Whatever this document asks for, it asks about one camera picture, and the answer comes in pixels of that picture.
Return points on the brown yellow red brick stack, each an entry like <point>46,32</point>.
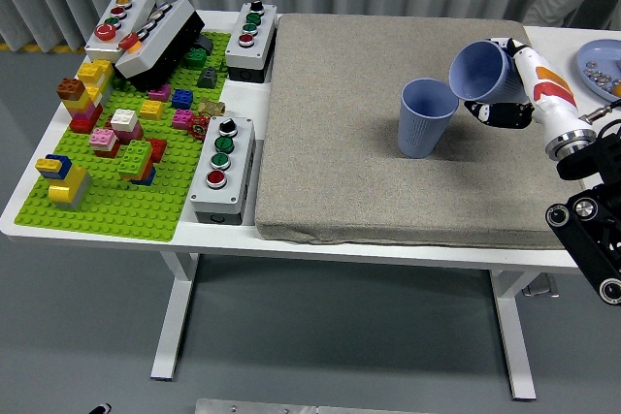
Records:
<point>80,106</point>

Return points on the blue ribbed plastic cup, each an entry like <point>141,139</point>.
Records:
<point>480,72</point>
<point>419,135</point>

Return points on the brass valve red handwheel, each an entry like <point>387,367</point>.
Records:
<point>199,128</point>

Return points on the yellow black floor tape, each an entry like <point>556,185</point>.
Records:
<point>29,47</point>

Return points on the magenta toy brick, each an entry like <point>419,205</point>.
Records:
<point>160,93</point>
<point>183,118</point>

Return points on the yellow white brick stack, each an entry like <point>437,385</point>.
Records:
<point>94,72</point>

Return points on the white table leg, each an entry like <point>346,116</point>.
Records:
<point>172,317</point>
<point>514,336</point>

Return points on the dark grey sloped brick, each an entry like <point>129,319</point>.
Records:
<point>207,78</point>

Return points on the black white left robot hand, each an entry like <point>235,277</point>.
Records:
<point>101,409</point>

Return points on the yellow toy brick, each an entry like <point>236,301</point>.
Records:
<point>152,109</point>

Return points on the white five-button control box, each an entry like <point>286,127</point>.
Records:
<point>104,43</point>

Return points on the blue toy brick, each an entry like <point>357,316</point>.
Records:
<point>183,99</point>

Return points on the grey-brown fabric mat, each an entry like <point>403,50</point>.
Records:
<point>339,142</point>

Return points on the white black tilted button box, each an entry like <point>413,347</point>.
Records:
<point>157,45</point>

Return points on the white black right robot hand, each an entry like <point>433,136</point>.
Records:
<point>548,89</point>

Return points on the grey three-button control box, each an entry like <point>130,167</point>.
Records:
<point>262,43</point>

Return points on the green brick baseplate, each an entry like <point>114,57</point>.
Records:
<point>107,210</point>

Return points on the blue yellow grey brick stack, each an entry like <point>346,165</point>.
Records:
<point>68,186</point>

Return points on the blue plastic plate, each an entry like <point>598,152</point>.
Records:
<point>601,53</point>

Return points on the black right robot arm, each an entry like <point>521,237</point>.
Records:
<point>592,230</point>

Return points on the green toy brick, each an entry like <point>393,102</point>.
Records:
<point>196,57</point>

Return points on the grey four-button control box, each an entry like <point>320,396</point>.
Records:
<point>238,162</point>

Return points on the green orange blue brick stack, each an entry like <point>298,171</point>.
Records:
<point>136,157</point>

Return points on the grey table control bracket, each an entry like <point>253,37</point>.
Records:
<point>543,287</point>

